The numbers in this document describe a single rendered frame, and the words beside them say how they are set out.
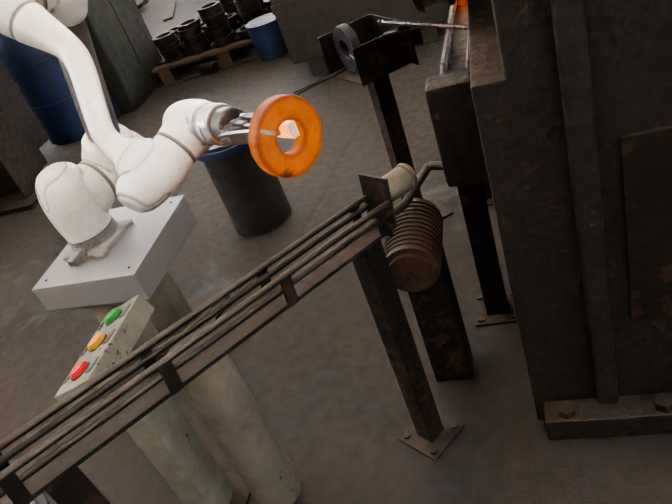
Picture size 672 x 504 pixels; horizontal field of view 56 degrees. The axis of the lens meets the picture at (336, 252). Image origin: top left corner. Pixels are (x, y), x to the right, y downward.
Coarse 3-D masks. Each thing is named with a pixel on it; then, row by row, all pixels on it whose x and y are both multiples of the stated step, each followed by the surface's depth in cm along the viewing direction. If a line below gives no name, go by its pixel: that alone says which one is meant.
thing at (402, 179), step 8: (400, 168) 126; (408, 168) 125; (384, 176) 124; (392, 176) 124; (400, 176) 124; (408, 176) 125; (416, 176) 126; (392, 184) 123; (400, 184) 124; (408, 184) 125; (416, 184) 127; (392, 192) 122; (400, 192) 124; (392, 200) 123
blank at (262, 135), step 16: (272, 96) 116; (288, 96) 115; (256, 112) 114; (272, 112) 113; (288, 112) 116; (304, 112) 118; (256, 128) 112; (272, 128) 114; (304, 128) 119; (320, 128) 121; (256, 144) 113; (272, 144) 115; (304, 144) 120; (320, 144) 122; (256, 160) 116; (272, 160) 115; (288, 160) 118; (304, 160) 120; (288, 176) 119
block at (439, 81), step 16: (432, 80) 129; (448, 80) 126; (464, 80) 124; (432, 96) 126; (448, 96) 126; (464, 96) 125; (432, 112) 128; (448, 112) 128; (464, 112) 127; (448, 128) 130; (464, 128) 129; (448, 144) 132; (464, 144) 132; (480, 144) 131; (448, 160) 134; (464, 160) 134; (480, 160) 133; (448, 176) 137; (464, 176) 136; (480, 176) 136
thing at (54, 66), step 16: (0, 48) 414; (16, 48) 411; (32, 48) 413; (16, 64) 418; (32, 64) 418; (48, 64) 420; (16, 80) 429; (32, 80) 424; (48, 80) 425; (64, 80) 428; (32, 96) 432; (48, 96) 430; (64, 96) 432; (32, 112) 449; (48, 112) 438; (64, 112) 437; (48, 128) 448; (64, 128) 444; (80, 128) 445; (64, 144) 454
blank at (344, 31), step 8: (344, 24) 201; (336, 32) 204; (344, 32) 199; (352, 32) 198; (336, 40) 207; (344, 40) 201; (352, 40) 198; (336, 48) 211; (344, 48) 209; (352, 48) 199; (344, 56) 208; (352, 56) 202; (344, 64) 212; (352, 64) 205
